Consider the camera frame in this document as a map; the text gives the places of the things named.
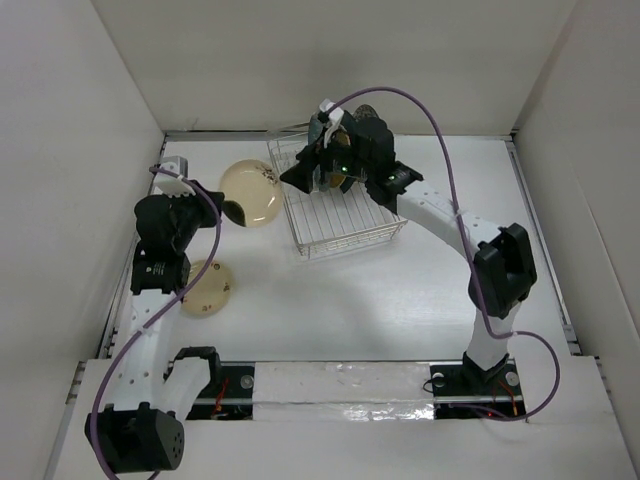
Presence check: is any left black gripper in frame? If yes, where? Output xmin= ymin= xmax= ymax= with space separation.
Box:
xmin=165 ymin=180 xmax=223 ymax=252

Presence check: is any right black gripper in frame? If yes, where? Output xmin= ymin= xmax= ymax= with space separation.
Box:
xmin=279 ymin=128 xmax=373 ymax=195

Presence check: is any woven bamboo round plate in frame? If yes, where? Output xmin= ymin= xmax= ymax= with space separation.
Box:
xmin=324 ymin=131 xmax=354 ymax=193

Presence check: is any blue floral white plate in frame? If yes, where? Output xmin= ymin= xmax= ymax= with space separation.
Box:
xmin=352 ymin=104 xmax=379 ymax=122

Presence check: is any cream plate with black blotch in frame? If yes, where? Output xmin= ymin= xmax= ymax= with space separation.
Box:
xmin=219 ymin=159 xmax=283 ymax=228

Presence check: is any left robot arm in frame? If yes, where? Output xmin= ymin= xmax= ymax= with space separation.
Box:
xmin=85 ymin=189 xmax=224 ymax=479

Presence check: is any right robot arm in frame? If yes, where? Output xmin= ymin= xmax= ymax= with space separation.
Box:
xmin=280 ymin=116 xmax=537 ymax=393

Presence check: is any cream plate with small flowers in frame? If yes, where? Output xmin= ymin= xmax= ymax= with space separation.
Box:
xmin=181 ymin=260 xmax=234 ymax=318

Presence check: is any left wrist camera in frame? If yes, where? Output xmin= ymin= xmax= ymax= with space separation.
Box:
xmin=152 ymin=156 xmax=195 ymax=198

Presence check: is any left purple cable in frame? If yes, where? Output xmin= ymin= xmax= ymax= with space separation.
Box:
xmin=87 ymin=167 xmax=224 ymax=464

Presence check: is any purple cable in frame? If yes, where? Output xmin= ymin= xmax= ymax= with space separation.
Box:
xmin=324 ymin=87 xmax=562 ymax=424
xmin=87 ymin=167 xmax=224 ymax=464

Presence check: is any wire dish rack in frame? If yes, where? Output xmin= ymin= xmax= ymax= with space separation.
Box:
xmin=268 ymin=124 xmax=406 ymax=260

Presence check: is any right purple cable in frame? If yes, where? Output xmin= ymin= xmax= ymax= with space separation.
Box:
xmin=324 ymin=87 xmax=562 ymax=424

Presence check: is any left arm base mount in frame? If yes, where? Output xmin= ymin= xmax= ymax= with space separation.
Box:
xmin=187 ymin=362 xmax=256 ymax=421

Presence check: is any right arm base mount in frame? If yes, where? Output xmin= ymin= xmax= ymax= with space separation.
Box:
xmin=423 ymin=360 xmax=526 ymax=420

